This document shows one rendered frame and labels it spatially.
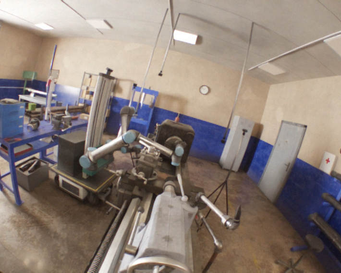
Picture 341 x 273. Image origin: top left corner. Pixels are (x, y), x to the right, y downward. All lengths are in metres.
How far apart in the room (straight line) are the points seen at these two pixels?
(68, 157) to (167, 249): 2.01
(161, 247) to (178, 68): 5.41
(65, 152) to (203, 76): 4.72
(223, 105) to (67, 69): 6.19
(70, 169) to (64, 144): 0.35
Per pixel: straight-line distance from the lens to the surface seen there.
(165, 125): 2.25
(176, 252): 0.61
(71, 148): 2.31
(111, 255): 0.93
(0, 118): 2.21
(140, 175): 1.31
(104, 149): 1.81
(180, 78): 5.59
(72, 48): 7.39
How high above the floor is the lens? 1.63
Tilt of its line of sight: 12 degrees down
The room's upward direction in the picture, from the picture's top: 16 degrees clockwise
